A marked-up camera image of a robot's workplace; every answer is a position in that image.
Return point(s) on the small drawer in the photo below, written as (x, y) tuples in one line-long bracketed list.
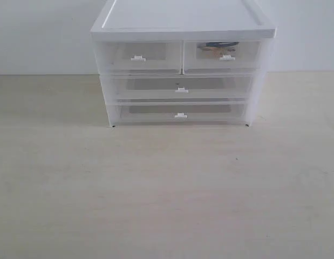
[(197, 61), (138, 57)]

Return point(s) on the gold keychain with black strap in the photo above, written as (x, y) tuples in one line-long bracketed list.
[(219, 49)]

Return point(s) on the white translucent drawer cabinet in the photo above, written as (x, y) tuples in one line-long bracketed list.
[(189, 21)]

